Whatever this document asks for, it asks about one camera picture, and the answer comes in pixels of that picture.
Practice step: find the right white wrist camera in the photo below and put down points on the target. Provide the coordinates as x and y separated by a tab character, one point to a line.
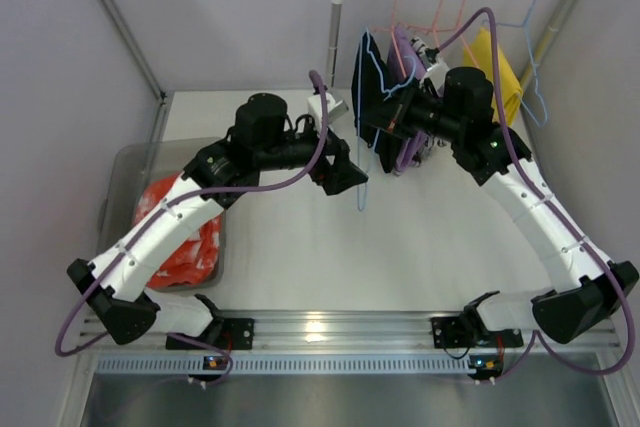
436	67

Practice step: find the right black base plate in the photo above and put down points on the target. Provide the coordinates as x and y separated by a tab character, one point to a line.
459	331

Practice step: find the slotted grey cable duct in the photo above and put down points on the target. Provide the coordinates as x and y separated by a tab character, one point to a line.
264	364

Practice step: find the black white patterned trousers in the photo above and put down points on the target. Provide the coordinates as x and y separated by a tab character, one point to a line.
425	141

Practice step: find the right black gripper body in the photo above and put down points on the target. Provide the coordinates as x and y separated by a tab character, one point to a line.
406	110

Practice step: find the empty light blue hanger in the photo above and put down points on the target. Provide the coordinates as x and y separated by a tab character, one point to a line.
524	26

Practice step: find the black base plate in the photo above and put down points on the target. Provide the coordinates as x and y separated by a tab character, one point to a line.
222	333
459	331

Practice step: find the purple trousers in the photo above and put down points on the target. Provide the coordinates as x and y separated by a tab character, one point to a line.
406	153

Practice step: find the aluminium mounting rail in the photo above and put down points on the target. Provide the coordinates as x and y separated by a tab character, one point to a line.
344	332

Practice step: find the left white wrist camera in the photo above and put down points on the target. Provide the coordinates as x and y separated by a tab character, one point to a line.
336	107

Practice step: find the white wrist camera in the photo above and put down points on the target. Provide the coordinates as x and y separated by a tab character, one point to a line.
436	67
336	107

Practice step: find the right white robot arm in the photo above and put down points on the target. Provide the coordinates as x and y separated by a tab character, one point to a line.
585	284

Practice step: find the translucent grey plastic bin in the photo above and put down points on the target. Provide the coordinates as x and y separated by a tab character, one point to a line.
135	167

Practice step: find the pink hanger with patterned trousers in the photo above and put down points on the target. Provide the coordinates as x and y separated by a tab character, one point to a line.
436	28

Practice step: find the orange white patterned trousers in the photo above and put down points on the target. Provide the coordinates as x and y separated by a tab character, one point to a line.
195	260

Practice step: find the yellow trousers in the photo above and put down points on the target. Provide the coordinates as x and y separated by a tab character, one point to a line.
478	54

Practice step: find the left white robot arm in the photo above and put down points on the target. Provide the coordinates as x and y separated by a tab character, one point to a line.
263	138

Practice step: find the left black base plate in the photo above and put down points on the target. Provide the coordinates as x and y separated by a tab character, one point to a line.
222	333

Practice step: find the light blue wire hanger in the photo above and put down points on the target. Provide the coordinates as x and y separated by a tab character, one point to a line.
364	153

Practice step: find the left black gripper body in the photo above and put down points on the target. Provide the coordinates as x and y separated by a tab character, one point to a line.
330	161

